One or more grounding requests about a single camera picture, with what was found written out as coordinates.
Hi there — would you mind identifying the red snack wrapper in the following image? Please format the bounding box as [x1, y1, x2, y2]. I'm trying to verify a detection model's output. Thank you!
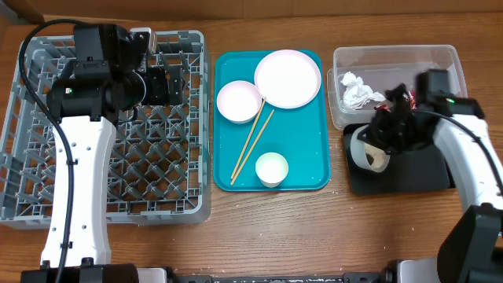
[374, 90, 416, 112]

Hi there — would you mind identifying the grey bowl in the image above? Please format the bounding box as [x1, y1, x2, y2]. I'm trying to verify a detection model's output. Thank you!
[350, 126, 381, 173]

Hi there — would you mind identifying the white tissue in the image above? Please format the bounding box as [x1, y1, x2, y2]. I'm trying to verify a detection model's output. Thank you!
[340, 72, 387, 110]

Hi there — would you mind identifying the white shallow bowl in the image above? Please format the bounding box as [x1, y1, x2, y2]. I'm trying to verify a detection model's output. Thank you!
[216, 80, 263, 123]

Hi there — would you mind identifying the small white cup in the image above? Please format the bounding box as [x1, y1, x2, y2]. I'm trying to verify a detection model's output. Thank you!
[255, 153, 289, 188]

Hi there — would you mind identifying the white rice pile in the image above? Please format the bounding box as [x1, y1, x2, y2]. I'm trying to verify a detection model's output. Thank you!
[364, 144, 390, 172]

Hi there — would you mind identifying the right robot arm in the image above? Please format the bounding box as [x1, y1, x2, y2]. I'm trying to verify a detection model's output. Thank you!
[350, 69, 502, 283]

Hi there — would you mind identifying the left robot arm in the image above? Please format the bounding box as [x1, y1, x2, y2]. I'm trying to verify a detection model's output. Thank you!
[20, 20, 182, 282]

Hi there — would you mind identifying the black tray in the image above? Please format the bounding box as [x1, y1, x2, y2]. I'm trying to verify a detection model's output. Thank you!
[343, 123, 454, 196]

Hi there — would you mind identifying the clear plastic bin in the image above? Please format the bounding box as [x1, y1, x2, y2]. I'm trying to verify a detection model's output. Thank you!
[326, 45, 468, 130]

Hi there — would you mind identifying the grey plastic dish rack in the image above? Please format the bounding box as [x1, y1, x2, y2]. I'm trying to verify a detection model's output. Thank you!
[1, 30, 211, 230]

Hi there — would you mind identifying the teal plastic tray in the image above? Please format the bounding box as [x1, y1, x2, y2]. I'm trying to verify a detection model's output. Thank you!
[213, 50, 331, 192]

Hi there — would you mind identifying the left wooden chopstick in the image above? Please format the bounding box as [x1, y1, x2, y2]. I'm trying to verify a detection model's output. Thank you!
[231, 98, 266, 179]

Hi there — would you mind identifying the wooden chopstick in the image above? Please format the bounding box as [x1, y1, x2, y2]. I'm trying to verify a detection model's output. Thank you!
[230, 109, 275, 186]
[231, 98, 266, 179]

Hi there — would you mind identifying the right wooden chopstick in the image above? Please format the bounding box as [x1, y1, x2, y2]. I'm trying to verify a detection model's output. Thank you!
[230, 109, 275, 186]

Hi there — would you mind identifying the large white plate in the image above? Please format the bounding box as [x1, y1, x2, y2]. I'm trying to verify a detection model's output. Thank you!
[254, 50, 321, 109]

